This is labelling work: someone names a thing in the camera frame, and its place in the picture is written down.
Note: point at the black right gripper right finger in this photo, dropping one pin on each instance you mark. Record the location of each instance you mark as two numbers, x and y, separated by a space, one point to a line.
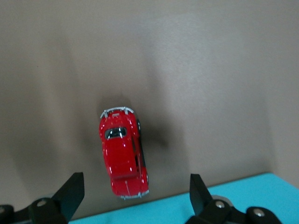
203 205

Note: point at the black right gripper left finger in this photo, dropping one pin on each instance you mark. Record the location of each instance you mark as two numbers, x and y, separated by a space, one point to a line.
67 200

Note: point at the red beetle toy car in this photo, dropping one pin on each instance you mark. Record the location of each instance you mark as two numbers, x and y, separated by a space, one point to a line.
119 158

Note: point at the blue plastic box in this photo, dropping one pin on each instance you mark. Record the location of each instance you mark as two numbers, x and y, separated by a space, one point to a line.
163 210

